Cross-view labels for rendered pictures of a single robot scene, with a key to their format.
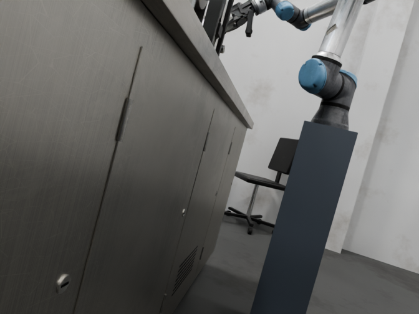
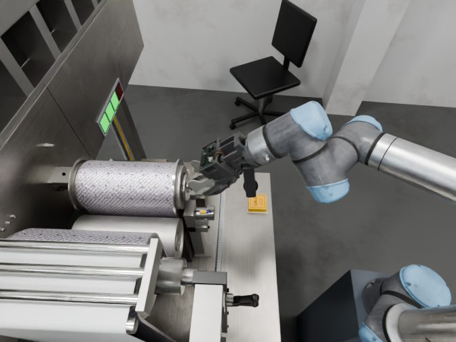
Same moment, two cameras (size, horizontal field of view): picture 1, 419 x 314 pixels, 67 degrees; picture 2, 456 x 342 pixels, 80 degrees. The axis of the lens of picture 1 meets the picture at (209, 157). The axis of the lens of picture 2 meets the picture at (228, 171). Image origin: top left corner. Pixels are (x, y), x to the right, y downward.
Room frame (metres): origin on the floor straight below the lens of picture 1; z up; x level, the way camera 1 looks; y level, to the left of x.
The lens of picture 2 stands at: (1.19, 0.09, 1.85)
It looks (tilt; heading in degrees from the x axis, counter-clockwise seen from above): 53 degrees down; 351
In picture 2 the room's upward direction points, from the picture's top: straight up
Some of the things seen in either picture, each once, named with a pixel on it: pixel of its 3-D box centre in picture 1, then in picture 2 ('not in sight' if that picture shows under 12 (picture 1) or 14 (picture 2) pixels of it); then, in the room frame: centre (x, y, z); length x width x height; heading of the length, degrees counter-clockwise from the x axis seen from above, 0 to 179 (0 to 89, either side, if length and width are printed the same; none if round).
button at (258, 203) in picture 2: not in sight; (257, 202); (1.72, -0.11, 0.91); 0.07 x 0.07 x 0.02; 79
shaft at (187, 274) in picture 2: not in sight; (200, 277); (1.34, 0.11, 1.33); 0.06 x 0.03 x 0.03; 79
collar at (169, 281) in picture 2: not in sight; (167, 275); (1.36, 0.17, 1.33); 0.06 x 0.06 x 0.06; 79
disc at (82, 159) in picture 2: not in sight; (85, 184); (1.66, 0.40, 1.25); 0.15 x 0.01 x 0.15; 169
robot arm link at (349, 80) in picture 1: (338, 89); (414, 292); (1.29, -0.44, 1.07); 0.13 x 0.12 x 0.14; 125
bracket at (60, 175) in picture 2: not in sight; (62, 176); (1.66, 0.44, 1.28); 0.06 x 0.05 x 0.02; 79
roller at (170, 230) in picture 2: not in sight; (130, 239); (1.51, 0.29, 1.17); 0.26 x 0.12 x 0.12; 79
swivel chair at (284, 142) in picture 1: (259, 179); (265, 76); (3.15, -0.55, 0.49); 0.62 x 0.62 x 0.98
